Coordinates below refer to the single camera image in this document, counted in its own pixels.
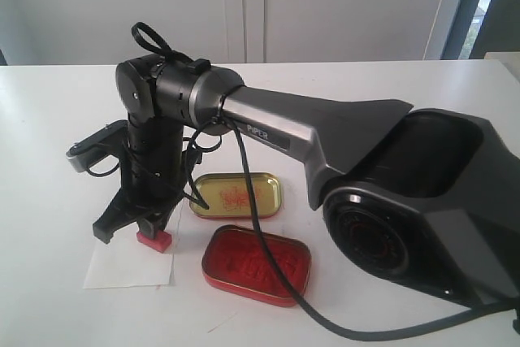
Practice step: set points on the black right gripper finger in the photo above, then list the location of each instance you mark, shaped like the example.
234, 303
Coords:
154, 223

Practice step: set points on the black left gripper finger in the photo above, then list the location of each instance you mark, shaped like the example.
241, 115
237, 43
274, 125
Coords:
119, 213

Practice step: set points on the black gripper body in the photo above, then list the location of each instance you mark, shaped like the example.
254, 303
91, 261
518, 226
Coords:
154, 177

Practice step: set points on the red stamp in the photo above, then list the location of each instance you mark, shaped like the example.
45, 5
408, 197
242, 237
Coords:
160, 243

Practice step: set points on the red ink pad tin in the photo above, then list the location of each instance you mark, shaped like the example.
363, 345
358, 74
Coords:
235, 262

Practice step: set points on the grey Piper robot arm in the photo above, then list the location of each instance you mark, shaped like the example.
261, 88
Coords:
428, 198

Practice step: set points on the white paper sheet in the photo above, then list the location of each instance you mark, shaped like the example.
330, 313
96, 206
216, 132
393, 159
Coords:
127, 263

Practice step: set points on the gold tin lid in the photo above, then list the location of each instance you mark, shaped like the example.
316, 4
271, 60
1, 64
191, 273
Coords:
227, 196

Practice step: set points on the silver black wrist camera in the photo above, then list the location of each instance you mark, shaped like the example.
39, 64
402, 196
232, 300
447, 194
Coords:
108, 141

